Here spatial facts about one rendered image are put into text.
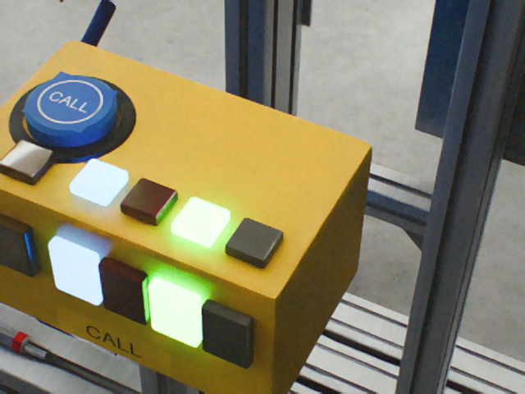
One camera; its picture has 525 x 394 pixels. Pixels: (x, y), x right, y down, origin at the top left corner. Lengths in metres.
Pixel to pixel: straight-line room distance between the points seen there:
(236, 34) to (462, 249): 0.31
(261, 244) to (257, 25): 0.62
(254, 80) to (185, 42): 1.18
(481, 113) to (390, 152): 1.04
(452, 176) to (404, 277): 0.79
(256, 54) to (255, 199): 0.61
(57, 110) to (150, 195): 0.06
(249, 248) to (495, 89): 0.57
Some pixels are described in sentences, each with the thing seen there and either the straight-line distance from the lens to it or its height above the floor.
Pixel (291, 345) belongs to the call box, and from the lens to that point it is 0.46.
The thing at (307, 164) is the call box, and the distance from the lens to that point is 0.46.
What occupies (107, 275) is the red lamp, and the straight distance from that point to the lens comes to 0.45.
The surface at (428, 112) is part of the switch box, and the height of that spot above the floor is 0.65.
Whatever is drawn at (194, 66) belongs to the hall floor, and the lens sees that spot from 2.18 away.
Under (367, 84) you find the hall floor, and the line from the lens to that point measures 2.16.
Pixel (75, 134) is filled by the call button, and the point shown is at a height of 1.08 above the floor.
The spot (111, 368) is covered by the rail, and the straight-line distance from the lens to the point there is 0.66.
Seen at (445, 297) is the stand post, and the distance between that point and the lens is 1.17.
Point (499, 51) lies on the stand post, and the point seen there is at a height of 0.82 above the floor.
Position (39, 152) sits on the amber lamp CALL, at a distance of 0.47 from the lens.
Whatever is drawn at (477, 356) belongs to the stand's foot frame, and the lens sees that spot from 1.66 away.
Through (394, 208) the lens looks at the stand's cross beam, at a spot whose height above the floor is 0.57.
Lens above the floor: 1.40
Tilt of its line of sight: 47 degrees down
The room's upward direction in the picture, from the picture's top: 2 degrees clockwise
